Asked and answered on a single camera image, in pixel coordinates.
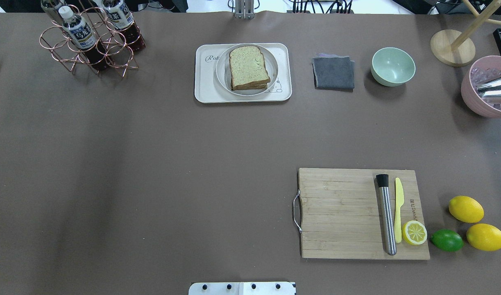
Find plain bread slice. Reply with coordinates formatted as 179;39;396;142
229;45;271;84

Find white plate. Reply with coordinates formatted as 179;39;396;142
216;43;279;97

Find cream serving tray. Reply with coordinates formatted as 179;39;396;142
195;43;292;103

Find bread slice with egg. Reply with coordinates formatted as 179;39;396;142
231;79;270;91

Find grey folded cloth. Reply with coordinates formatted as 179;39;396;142
312;53;355;90

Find wooden cutting board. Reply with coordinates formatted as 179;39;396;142
297;168;430;260

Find steel muddler black tip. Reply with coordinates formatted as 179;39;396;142
376;174;397;256

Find yellow plastic knife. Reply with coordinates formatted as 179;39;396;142
393;177;405;243

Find mint green bowl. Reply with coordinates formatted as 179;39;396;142
371;47;416;86

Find half lemon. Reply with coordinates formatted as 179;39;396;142
401;220;428;246

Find dark drink bottle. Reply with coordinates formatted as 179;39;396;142
59;5;108;71
102;0;146;52
40;0;66;25

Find green lime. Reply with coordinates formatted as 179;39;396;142
430;229;465;252

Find yellow lemon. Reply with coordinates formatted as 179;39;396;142
448;195;485;223
466;223;501;252

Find wooden mug tree stand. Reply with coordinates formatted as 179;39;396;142
430;0;501;67

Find pink bowl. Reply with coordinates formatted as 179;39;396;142
461;55;501;118

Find clear ice cubes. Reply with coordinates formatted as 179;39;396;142
472;69;501;110

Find metal ice scoop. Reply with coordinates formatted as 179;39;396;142
476;77;501;98

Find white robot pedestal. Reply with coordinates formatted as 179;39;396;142
188;281;297;295

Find copper wire bottle rack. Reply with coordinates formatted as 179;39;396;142
39;0;145;76

